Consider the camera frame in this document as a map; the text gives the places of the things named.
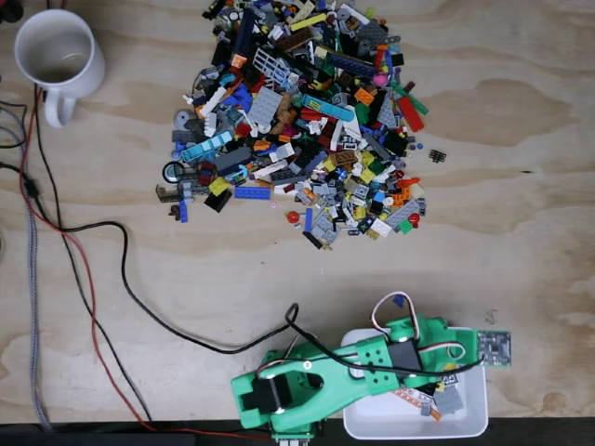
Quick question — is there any orange Lego beam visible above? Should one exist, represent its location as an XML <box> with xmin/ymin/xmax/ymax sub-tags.
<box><xmin>392</xmin><ymin>388</ymin><xmax>433</xmax><ymax>406</ymax></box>

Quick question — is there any white plastic bin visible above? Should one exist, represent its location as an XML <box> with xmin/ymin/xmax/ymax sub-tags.
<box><xmin>341</xmin><ymin>327</ymin><xmax>489</xmax><ymax>440</ymax></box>

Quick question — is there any light grey long Lego plate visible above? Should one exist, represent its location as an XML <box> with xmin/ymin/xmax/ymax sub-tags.
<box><xmin>385</xmin><ymin>198</ymin><xmax>421</xmax><ymax>230</ymax></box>

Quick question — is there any red Lego brick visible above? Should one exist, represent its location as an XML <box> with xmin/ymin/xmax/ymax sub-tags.
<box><xmin>397</xmin><ymin>96</ymin><xmax>426</xmax><ymax>134</ymax></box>

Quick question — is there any grey wedge Lego plate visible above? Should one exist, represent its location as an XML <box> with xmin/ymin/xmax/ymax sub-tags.
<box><xmin>377</xmin><ymin>98</ymin><xmax>400</xmax><ymax>129</ymax></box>

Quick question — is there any long green Lego plate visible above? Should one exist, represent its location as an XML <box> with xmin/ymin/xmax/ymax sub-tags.
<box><xmin>389</xmin><ymin>82</ymin><xmax>430</xmax><ymax>116</ymax></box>

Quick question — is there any long white Lego piece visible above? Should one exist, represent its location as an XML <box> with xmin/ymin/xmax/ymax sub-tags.
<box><xmin>253</xmin><ymin>160</ymin><xmax>289</xmax><ymax>177</ymax></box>

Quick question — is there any long light blue Lego piece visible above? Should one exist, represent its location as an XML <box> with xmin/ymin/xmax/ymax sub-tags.
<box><xmin>301</xmin><ymin>94</ymin><xmax>357</xmax><ymax>123</ymax></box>

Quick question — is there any black Lego brick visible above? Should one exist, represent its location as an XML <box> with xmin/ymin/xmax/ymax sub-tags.
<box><xmin>203</xmin><ymin>190</ymin><xmax>232</xmax><ymax>214</ymax></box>

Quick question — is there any dark grey Lego brick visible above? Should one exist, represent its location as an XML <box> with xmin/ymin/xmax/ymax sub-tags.
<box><xmin>213</xmin><ymin>147</ymin><xmax>252</xmax><ymax>173</ymax></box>

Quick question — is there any wide dark blue Lego plate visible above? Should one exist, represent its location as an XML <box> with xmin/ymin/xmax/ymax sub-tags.
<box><xmin>326</xmin><ymin>50</ymin><xmax>377</xmax><ymax>79</ymax></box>

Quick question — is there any light grey square Lego plate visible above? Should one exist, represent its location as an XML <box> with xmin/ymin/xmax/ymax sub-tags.
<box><xmin>247</xmin><ymin>86</ymin><xmax>284</xmax><ymax>125</ymax></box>

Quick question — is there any light blue Lego vehicle piece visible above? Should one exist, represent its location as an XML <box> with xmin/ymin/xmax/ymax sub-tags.
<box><xmin>180</xmin><ymin>130</ymin><xmax>234</xmax><ymax>164</ymax></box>

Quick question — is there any dark grey Lego plate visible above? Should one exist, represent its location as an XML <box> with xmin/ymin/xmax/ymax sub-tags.
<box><xmin>357</xmin><ymin>20</ymin><xmax>389</xmax><ymax>47</ymax></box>

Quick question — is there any white lattice Lego panel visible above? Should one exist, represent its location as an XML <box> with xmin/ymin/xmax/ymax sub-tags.
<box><xmin>253</xmin><ymin>47</ymin><xmax>292</xmax><ymax>89</ymax></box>

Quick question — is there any brown Lego plate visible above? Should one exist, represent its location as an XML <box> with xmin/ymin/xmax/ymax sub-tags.
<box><xmin>273</xmin><ymin>30</ymin><xmax>315</xmax><ymax>52</ymax></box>

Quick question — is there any long yellow Lego plate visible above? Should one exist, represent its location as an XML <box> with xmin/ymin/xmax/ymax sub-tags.
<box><xmin>290</xmin><ymin>12</ymin><xmax>328</xmax><ymax>33</ymax></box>

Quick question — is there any long dark blue Lego plate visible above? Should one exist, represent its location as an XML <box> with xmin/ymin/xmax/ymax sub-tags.
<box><xmin>233</xmin><ymin>7</ymin><xmax>257</xmax><ymax>57</ymax></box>

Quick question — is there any white ceramic mug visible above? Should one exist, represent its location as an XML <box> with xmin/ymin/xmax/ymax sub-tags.
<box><xmin>13</xmin><ymin>8</ymin><xmax>107</xmax><ymax>129</ymax></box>

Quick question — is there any white red servo wire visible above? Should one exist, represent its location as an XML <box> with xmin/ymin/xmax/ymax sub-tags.
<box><xmin>371</xmin><ymin>291</ymin><xmax>466</xmax><ymax>361</ymax></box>

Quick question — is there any small camera circuit board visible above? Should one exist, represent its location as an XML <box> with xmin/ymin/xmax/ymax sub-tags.
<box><xmin>477</xmin><ymin>330</ymin><xmax>512</xmax><ymax>369</ymax></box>

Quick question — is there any thin black cable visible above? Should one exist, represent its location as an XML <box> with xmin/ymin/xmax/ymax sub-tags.
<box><xmin>33</xmin><ymin>83</ymin><xmax>154</xmax><ymax>424</ymax></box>

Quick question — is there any thick black cable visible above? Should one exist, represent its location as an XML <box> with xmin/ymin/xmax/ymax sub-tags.
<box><xmin>18</xmin><ymin>171</ymin><xmax>487</xmax><ymax>377</ymax></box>

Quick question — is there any thin red cable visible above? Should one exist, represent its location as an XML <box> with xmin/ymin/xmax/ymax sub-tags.
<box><xmin>18</xmin><ymin>83</ymin><xmax>273</xmax><ymax>440</ymax></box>

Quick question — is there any grey braided cable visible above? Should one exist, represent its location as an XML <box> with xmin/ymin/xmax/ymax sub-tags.
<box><xmin>0</xmin><ymin>106</ymin><xmax>52</xmax><ymax>431</ymax></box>

